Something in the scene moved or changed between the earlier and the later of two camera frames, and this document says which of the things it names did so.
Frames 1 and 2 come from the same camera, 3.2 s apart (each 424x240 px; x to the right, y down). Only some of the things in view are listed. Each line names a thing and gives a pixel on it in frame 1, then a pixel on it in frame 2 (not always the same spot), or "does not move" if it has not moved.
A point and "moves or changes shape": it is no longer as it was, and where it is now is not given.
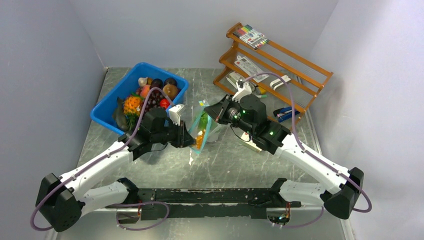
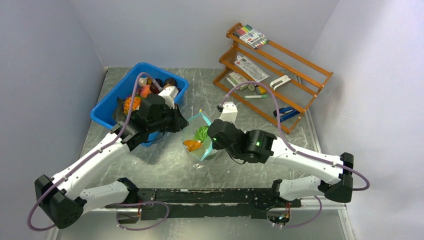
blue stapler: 284,113 does not move
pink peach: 145,90 does not move
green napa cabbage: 203,121 to 200,133
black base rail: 239,203 does not move
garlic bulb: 142,81 does not move
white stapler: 278,82 does not move
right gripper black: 218,111 to 216,146
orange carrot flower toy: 132,105 does not move
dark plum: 171,81 does not move
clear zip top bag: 204,128 moves or changes shape
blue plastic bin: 103,112 does not move
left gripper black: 183,138 to 179,120
